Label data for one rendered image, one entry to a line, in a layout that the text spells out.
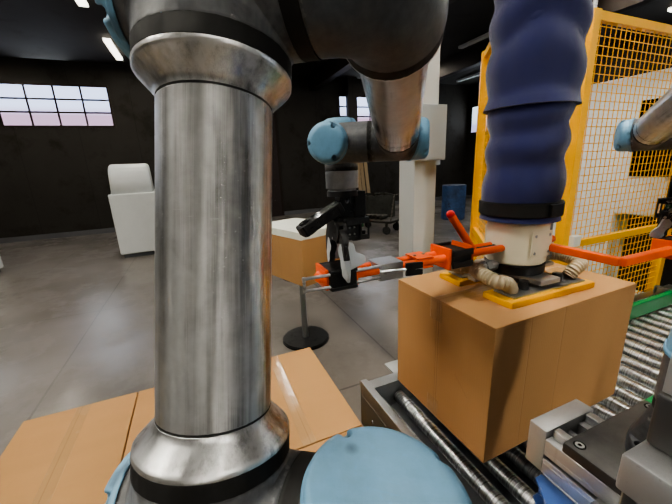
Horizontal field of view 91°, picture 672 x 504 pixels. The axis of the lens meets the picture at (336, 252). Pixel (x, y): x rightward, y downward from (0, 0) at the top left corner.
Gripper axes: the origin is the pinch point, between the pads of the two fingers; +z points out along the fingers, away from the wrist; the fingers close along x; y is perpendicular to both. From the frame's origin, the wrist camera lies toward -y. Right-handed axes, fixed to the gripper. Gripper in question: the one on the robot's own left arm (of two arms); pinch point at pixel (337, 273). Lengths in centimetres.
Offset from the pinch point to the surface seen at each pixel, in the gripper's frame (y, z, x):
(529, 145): 52, -28, -7
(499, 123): 50, -35, 1
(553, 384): 57, 37, -19
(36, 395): -153, 121, 192
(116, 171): -156, -30, 610
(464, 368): 31.4, 29.1, -11.0
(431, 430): 36, 67, 7
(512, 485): 45, 67, -19
